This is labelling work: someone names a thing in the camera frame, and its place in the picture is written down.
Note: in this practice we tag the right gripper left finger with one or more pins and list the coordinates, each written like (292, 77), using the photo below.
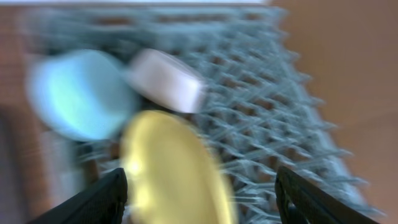
(101, 203)

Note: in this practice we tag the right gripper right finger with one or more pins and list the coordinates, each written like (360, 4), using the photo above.
(299, 202)

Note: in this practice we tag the yellow plate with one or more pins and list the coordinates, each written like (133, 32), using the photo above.
(172, 176)

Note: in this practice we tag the light blue bowl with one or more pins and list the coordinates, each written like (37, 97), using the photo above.
(82, 94)

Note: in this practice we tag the white bowl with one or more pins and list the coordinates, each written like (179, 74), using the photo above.
(167, 81)

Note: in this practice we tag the grey dishwasher rack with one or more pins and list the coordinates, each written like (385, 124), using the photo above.
(257, 116)

